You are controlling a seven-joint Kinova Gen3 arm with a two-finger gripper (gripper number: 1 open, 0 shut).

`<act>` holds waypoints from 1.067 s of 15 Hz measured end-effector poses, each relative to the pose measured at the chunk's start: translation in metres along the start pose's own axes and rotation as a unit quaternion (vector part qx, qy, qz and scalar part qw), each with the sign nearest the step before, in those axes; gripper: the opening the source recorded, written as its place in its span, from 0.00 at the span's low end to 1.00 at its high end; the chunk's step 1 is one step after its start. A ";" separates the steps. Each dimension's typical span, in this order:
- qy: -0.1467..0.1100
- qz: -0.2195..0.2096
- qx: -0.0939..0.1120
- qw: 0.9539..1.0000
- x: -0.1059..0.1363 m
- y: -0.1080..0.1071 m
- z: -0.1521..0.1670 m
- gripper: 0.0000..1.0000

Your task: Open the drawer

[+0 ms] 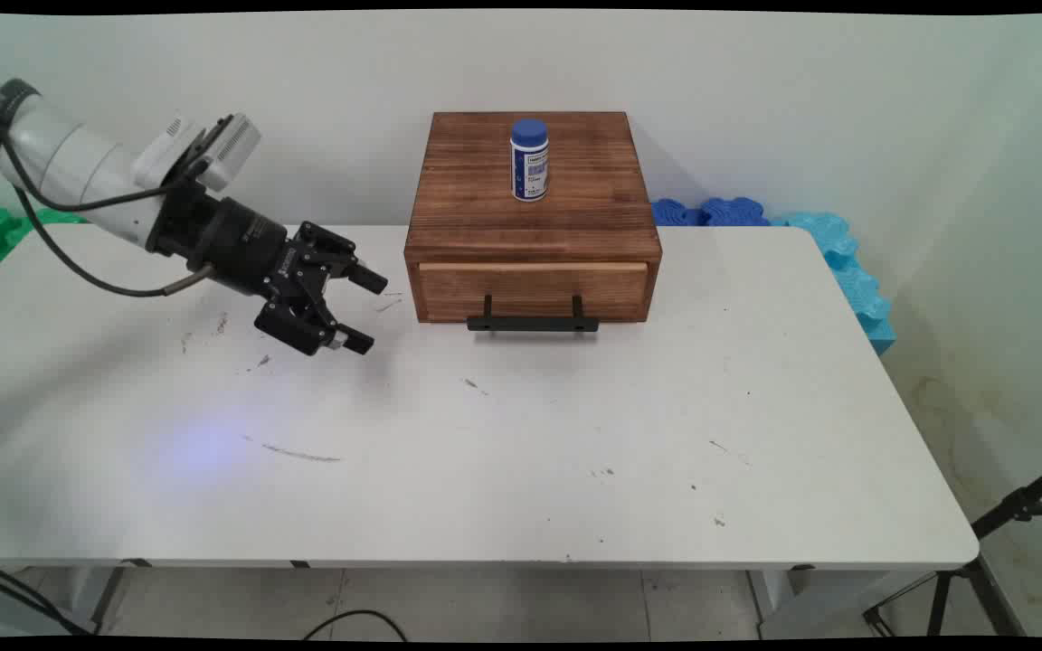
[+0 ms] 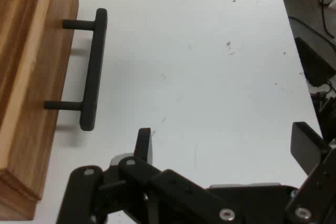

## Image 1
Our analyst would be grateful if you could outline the white bottle with blue cap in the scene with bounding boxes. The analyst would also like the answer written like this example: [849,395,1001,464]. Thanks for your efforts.
[509,118,550,203]

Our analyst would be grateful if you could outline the black floor cable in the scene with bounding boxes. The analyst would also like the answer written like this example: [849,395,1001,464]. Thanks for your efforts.
[303,609,410,642]
[0,545,99,637]

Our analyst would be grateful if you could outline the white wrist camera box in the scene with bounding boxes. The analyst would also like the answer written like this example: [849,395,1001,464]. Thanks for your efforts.
[134,112,262,193]

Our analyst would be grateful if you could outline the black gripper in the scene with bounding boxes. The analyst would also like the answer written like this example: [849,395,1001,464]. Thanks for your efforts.
[148,177,389,357]

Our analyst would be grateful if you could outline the dark blue foam mat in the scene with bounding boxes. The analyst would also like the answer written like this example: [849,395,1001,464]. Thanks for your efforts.
[650,196,772,228]

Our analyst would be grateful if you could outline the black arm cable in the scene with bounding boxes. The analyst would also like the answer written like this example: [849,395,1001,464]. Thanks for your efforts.
[0,127,210,214]

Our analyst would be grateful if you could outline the black metal drawer handle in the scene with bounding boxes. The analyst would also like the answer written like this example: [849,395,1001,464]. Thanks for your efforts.
[466,294,602,335]

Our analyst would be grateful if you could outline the black tripod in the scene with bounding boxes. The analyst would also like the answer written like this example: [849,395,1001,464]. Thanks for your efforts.
[863,457,1042,638]

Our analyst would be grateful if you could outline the dark metal table leg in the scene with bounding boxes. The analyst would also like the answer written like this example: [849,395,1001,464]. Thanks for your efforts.
[745,566,813,634]
[87,559,153,632]

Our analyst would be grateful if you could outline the brown wooden drawer cabinet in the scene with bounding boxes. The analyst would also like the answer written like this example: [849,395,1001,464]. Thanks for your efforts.
[403,111,664,325]

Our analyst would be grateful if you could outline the light blue foam mat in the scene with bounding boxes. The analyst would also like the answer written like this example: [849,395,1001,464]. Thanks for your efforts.
[767,211,898,356]

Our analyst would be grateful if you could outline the black cable with grey plug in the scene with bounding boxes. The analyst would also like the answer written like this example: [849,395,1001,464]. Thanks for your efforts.
[13,185,217,299]

